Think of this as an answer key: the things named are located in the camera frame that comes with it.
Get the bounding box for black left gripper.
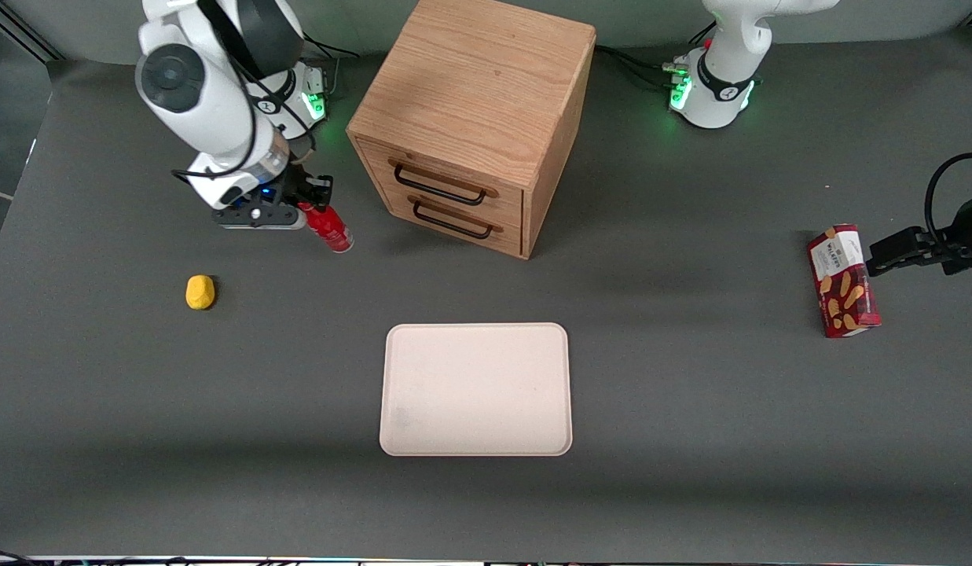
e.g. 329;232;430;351
867;192;972;278

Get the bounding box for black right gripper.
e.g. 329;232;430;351
253;160;335;213

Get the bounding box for red coke bottle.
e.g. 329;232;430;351
299;202;355;255

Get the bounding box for beige rectangular tray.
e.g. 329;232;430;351
379;322;574;458

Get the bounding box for red wafer biscuit box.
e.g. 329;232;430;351
806;223;882;340

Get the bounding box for yellow lemon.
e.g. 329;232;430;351
185;274;217;311

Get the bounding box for wooden drawer cabinet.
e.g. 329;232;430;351
346;0;597;261

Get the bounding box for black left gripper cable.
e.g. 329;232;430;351
924;153;972;246

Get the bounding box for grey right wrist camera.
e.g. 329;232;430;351
214;203;308;232

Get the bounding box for black drawer handle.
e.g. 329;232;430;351
412;199;494;241
393;163;488;208

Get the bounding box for black right arm base cable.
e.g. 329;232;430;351
301;31;362;61

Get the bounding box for black arm base cable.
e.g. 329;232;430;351
594;22;718;89
301;31;362;61

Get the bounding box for black left arm base cable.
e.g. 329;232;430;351
594;22;718;89

